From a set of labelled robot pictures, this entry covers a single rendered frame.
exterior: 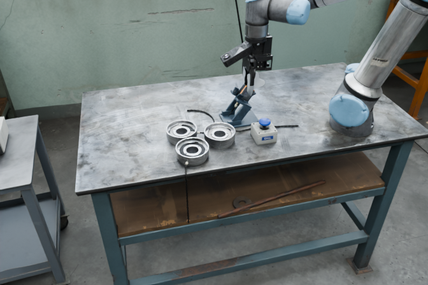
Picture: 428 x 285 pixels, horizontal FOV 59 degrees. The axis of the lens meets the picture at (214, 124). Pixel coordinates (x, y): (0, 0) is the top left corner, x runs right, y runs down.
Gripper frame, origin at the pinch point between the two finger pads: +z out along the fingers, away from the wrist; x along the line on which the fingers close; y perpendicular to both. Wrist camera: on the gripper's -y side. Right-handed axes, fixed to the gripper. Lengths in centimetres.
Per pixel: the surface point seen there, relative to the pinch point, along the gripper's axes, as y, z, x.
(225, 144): -12.7, 9.5, -16.0
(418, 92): 164, 70, 82
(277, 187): 9.6, 36.9, -13.4
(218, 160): -16.2, 11.9, -20.9
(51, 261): -80, 67, -1
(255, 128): -1.2, 7.4, -13.4
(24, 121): -84, 24, 40
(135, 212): -44, 37, -12
